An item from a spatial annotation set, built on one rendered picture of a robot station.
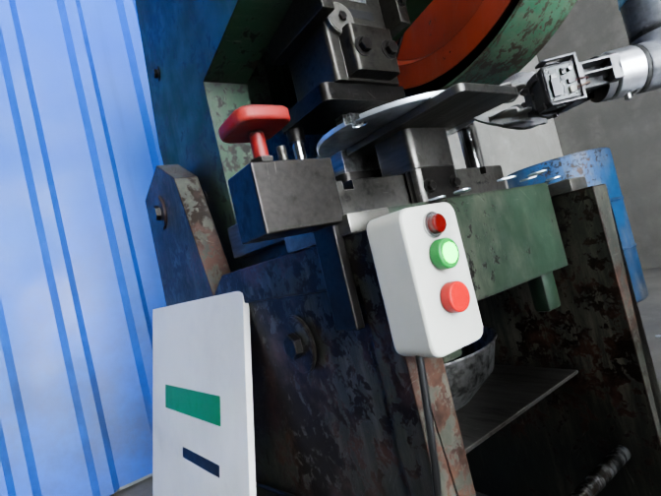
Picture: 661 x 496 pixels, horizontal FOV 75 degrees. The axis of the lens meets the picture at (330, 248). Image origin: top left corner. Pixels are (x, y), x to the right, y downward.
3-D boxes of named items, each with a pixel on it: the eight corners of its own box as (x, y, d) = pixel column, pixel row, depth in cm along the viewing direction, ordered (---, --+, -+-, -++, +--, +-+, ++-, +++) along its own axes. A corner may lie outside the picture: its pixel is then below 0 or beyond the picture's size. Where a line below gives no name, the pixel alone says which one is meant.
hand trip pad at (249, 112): (310, 175, 43) (293, 102, 44) (257, 180, 40) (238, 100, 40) (278, 194, 49) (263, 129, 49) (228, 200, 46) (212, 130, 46)
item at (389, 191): (510, 194, 83) (502, 163, 83) (319, 227, 57) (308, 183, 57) (401, 226, 108) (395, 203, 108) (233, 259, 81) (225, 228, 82)
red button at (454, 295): (473, 307, 39) (466, 278, 39) (454, 316, 38) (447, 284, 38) (463, 308, 40) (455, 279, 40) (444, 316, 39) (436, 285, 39)
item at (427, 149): (542, 173, 62) (518, 83, 62) (484, 181, 54) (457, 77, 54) (416, 214, 82) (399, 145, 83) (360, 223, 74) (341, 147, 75)
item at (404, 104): (281, 157, 70) (280, 153, 70) (376, 163, 93) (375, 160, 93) (448, 77, 52) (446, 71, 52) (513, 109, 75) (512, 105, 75)
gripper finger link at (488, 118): (477, 104, 66) (537, 89, 66) (467, 117, 72) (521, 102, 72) (483, 124, 66) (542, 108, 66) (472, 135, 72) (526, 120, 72)
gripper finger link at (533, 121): (499, 104, 70) (552, 91, 70) (496, 108, 72) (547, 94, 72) (507, 132, 70) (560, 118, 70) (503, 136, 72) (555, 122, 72)
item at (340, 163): (407, 170, 83) (401, 147, 83) (346, 175, 74) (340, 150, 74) (377, 183, 90) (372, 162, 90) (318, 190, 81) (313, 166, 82)
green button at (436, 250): (463, 265, 39) (455, 234, 39) (443, 271, 38) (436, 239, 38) (452, 266, 40) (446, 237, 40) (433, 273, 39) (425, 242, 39)
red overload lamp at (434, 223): (451, 233, 40) (446, 208, 40) (435, 237, 38) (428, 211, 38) (443, 235, 40) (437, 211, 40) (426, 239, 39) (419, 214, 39)
